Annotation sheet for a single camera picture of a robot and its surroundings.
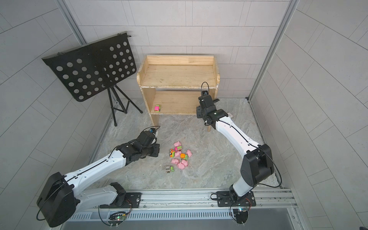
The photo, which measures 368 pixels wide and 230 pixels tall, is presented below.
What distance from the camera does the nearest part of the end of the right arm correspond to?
1.91 feet

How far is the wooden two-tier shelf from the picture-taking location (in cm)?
69

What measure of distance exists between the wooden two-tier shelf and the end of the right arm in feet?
0.27
